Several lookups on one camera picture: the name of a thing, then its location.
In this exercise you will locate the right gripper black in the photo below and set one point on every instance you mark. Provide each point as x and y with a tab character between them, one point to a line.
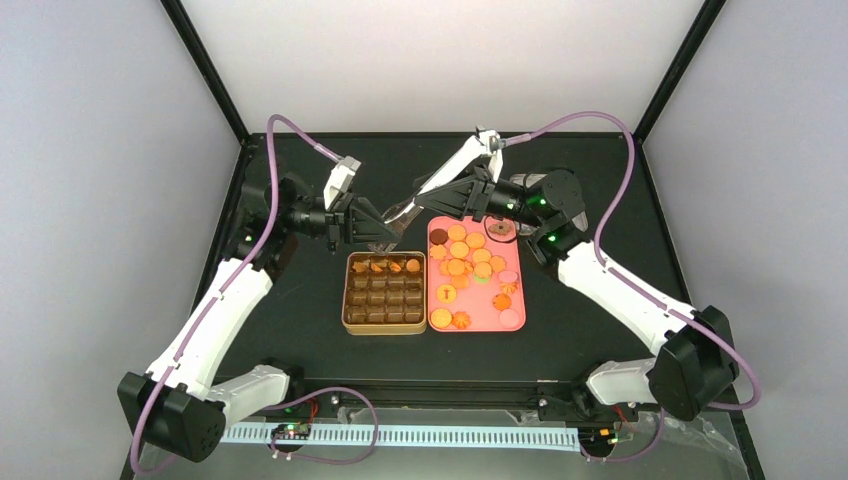
468	195

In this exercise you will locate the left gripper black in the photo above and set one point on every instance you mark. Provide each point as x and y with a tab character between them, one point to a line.
350	225

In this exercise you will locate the gold cookie tin box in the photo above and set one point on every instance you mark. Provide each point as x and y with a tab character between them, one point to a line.
385	294

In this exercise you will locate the pink round cookie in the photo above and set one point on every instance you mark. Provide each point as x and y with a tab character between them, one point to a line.
508	276
510	319

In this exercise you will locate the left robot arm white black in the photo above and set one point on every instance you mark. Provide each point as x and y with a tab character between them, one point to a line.
175	405

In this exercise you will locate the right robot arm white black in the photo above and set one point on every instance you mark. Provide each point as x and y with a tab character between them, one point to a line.
692	357

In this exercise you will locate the round cracker cookie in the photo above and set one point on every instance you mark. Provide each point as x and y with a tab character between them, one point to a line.
457	233

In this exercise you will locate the dark chocolate round cookie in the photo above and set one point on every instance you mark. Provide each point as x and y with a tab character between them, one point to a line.
438	236

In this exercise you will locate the brown flower cookie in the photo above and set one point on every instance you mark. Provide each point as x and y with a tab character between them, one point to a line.
501	229

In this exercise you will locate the silver tin lid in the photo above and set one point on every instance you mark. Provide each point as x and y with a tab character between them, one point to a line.
526	180

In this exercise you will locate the pink plastic tray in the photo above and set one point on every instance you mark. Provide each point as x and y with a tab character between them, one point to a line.
463	276

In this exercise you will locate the round golden cookie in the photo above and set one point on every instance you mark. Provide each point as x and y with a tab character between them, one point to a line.
441	318

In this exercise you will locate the orange flower cookie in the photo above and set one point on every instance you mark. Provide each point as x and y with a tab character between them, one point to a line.
461	320

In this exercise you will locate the left circuit board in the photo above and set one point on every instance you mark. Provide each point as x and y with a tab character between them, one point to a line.
291	432

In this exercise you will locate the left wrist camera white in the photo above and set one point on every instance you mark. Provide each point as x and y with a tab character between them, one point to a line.
339	180

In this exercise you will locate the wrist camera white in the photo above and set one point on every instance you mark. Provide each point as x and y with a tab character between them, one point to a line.
339	180
489	141

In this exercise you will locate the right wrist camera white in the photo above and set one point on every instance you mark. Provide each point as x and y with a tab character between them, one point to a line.
489	141

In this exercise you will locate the black front rail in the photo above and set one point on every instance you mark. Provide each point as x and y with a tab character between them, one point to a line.
567	400

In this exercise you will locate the white slotted cable duct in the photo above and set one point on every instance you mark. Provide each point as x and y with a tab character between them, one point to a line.
443	436

